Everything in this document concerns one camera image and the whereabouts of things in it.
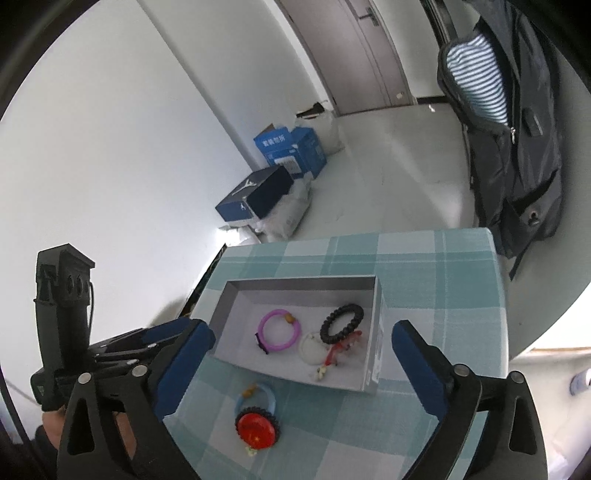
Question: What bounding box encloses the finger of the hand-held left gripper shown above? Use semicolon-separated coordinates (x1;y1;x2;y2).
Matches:
92;319;195;354
92;348;160;372

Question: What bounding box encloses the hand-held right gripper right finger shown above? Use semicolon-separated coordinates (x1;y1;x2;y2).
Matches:
392;318;550;480

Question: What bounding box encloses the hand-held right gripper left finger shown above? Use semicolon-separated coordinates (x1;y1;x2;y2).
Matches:
55;318;217;480

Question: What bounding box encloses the light blue bracelet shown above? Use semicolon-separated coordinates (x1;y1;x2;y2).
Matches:
235;383;278;416

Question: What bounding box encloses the black spiral hair tie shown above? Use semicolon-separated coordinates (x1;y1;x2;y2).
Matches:
320;303;362;344

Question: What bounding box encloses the grey cardboard box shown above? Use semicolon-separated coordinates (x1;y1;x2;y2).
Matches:
191;275;385;397

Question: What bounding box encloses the clear white bracelet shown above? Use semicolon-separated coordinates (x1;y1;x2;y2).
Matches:
298;333;331;365

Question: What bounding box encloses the purple bracelet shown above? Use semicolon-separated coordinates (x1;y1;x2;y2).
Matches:
255;308;303;356

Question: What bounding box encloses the person's left hand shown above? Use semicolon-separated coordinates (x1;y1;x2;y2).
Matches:
41;408;137;455

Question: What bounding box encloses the teal plaid tablecloth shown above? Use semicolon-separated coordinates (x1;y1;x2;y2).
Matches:
159;227;511;480

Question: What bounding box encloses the white blue bottle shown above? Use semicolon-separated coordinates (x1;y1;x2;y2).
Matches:
570;369;591;398

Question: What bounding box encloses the white plastic packaging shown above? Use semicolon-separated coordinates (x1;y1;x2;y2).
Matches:
249;180;315;241

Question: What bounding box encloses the dark blue shoebox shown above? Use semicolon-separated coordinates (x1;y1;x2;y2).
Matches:
215;166;295;222

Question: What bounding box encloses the dark backpack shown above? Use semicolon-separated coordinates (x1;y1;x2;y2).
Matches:
436;0;566;280

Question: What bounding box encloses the blue cardboard carton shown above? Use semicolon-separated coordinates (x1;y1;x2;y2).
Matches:
253;127;328;180

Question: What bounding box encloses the white plastic bag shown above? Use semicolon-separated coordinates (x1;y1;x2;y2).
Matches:
295;111;346;155

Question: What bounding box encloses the grey door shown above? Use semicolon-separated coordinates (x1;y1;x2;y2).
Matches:
277;0;419;116

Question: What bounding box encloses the black coat stand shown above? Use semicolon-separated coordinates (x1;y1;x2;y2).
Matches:
418;0;462;44

